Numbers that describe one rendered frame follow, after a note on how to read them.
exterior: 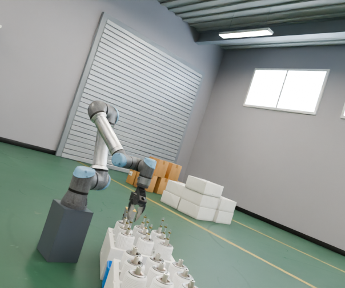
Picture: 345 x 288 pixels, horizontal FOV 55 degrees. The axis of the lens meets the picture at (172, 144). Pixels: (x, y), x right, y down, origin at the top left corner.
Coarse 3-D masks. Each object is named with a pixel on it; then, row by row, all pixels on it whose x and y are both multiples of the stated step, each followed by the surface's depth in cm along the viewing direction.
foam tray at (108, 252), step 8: (112, 232) 209; (104, 240) 216; (112, 240) 193; (104, 248) 204; (112, 248) 180; (104, 256) 193; (112, 256) 180; (120, 256) 181; (144, 256) 184; (104, 264) 183; (144, 264) 184; (168, 264) 187; (104, 272) 179
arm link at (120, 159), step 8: (96, 104) 197; (104, 104) 201; (88, 112) 197; (96, 112) 193; (104, 112) 195; (96, 120) 192; (104, 120) 192; (104, 128) 189; (104, 136) 188; (112, 136) 187; (112, 144) 185; (120, 144) 187; (112, 152) 184; (120, 152) 183; (112, 160) 182; (120, 160) 179; (128, 160) 184
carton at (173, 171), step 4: (172, 164) 616; (168, 168) 622; (172, 168) 618; (176, 168) 624; (180, 168) 630; (168, 172) 619; (172, 172) 619; (176, 172) 625; (168, 176) 616; (172, 176) 621; (176, 176) 627; (172, 180) 623; (176, 180) 629
